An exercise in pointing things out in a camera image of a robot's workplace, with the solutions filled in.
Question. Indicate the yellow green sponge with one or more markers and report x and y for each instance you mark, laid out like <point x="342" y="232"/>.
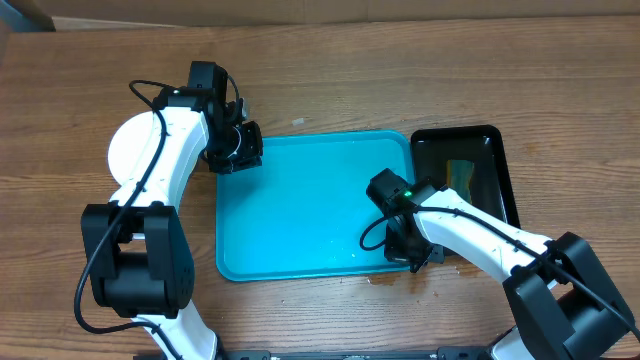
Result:
<point x="459" y="175"/>

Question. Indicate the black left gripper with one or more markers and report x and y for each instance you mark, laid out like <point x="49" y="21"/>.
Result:
<point x="253" y="158"/>

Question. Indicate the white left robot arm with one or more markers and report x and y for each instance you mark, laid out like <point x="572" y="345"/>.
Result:
<point x="139" y="270"/>

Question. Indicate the black plastic tray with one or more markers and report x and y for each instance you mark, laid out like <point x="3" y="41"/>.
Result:
<point x="491" y="187"/>

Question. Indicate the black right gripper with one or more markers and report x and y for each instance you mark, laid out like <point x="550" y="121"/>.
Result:
<point x="409" y="255"/>

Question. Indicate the teal plastic tray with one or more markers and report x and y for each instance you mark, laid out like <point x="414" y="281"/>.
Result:
<point x="302" y="212"/>

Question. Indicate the white plate with blue rim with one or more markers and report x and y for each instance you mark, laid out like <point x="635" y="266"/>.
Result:
<point x="132" y="147"/>

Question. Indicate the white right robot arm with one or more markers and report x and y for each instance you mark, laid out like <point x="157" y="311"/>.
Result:
<point x="564" y="303"/>

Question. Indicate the clear tape piece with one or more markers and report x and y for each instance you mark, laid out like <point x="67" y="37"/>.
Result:
<point x="298" y="121"/>

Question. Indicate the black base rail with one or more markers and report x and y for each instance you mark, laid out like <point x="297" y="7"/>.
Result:
<point x="442" y="353"/>

